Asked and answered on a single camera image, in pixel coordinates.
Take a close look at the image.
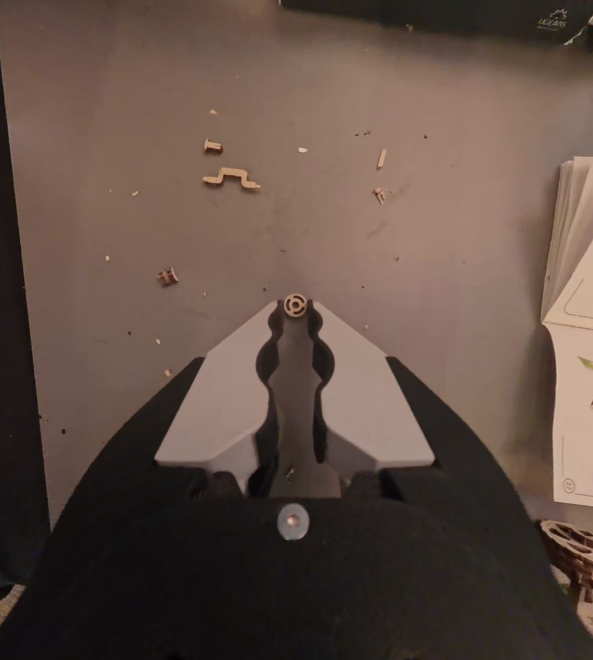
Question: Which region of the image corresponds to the white instruction booklet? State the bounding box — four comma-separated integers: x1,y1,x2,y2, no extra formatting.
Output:
540,144,593,507

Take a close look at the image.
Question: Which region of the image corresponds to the bent wooden bracket part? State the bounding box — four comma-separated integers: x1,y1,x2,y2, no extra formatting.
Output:
202,167,261,191

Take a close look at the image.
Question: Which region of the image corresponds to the black model kit box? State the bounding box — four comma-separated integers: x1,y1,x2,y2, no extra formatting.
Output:
280,0,593,56

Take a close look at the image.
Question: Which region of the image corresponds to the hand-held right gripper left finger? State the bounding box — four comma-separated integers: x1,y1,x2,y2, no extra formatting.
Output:
154,299,283,497

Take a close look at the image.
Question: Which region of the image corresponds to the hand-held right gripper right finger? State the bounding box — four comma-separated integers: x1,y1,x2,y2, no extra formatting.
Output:
307,299,436,469

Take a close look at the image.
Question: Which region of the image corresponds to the wooden buggy model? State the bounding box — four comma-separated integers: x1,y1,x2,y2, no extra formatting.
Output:
538,518,593,660

